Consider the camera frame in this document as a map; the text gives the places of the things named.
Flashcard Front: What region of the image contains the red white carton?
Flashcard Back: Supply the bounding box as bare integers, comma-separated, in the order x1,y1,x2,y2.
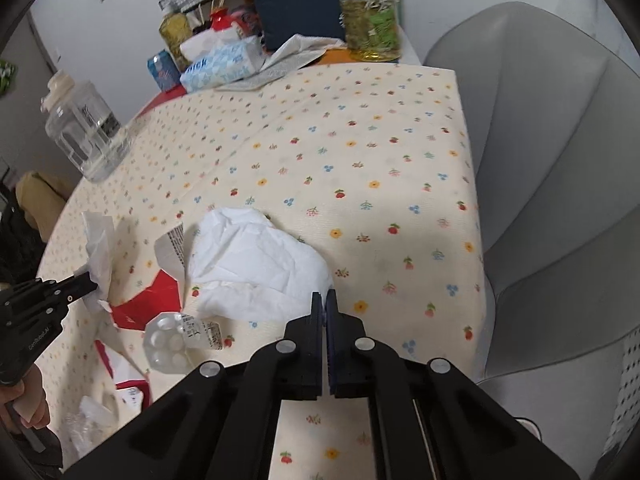
109,224,187,332

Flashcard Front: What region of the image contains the person's left hand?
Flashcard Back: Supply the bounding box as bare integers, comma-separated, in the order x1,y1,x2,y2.
0,365,51,426

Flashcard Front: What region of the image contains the floral tablecloth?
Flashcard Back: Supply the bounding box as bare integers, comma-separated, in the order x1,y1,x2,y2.
35,62,486,480

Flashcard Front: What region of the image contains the navy lunch bag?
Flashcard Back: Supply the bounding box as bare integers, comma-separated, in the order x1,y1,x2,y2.
254,0,347,53

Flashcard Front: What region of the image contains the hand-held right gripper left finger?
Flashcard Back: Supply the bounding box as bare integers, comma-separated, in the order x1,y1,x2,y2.
62,290,326,480

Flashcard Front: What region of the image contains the clear plastic packaging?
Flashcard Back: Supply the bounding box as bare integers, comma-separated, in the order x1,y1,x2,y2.
64,340,152,456

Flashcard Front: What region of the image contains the large clear water jug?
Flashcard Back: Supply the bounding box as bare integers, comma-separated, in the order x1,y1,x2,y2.
41,70,132,183

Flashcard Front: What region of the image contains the grey upholstered chair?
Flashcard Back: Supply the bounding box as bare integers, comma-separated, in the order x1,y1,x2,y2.
422,1,640,461

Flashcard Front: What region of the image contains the blue tissue box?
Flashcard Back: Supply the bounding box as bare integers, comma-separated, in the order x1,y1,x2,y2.
179,27,266,93

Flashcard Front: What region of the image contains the olive cushion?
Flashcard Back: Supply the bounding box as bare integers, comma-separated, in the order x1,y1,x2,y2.
15,170,68,241

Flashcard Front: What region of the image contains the large white tissue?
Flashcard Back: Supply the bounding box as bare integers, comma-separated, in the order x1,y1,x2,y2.
186,206,335,322

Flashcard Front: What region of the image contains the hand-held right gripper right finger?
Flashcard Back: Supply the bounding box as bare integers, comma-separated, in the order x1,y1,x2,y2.
325,287,571,480

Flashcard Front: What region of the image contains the dark cloth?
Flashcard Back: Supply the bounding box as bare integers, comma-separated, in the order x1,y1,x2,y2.
0,180,46,286

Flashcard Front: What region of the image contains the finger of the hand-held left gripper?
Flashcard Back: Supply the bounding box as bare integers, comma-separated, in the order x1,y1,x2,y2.
35,271,99,311

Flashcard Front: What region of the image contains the large herbal tea bottle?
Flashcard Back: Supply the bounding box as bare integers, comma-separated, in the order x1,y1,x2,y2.
330,0,403,63

